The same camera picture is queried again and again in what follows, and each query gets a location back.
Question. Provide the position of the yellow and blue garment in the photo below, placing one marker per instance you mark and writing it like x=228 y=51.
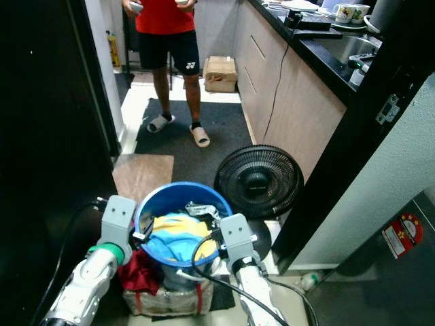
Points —
x=177 y=238

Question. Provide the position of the black and white garment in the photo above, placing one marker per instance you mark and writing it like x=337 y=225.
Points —
x=200 y=209

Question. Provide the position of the dark red cloth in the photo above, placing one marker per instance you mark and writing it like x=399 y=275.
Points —
x=139 y=272

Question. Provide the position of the blue plastic laundry bucket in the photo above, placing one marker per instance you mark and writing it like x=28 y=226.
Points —
x=170 y=193

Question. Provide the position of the brown wooden board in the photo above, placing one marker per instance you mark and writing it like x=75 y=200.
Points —
x=143 y=175

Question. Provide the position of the woven checked basket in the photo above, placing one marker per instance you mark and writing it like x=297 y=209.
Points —
x=170 y=302

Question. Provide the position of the black round floor fan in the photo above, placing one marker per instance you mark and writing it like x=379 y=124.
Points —
x=258 y=180

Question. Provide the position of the clear plastic bottle green cap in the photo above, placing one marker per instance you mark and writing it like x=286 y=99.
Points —
x=310 y=280

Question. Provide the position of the dark grey floor mat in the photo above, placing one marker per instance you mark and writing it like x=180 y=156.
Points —
x=211 y=129

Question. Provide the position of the black door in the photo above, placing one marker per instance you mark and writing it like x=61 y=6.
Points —
x=54 y=136

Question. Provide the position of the beige kitchen cabinet black counter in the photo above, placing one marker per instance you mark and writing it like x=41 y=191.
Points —
x=292 y=102

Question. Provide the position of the brown cardboard box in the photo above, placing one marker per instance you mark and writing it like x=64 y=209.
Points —
x=219 y=73

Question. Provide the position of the yellow bottle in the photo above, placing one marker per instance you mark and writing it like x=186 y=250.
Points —
x=113 y=51

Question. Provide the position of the person in red shirt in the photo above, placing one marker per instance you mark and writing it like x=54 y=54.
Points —
x=163 y=17

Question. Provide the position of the silver door latch plate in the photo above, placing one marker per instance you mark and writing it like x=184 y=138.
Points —
x=389 y=109

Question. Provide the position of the steel kitchen sink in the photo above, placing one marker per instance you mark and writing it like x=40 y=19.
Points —
x=353 y=47

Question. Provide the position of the white patterned mug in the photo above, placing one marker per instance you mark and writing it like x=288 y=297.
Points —
x=361 y=12
x=344 y=11

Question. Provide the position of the black kettle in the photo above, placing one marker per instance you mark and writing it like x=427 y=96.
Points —
x=384 y=13

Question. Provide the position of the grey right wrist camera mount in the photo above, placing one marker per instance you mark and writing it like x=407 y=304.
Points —
x=234 y=238

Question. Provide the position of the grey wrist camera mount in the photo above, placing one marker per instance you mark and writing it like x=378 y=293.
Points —
x=119 y=221
x=234 y=238

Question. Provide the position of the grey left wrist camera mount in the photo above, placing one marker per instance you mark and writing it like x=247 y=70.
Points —
x=119 y=221

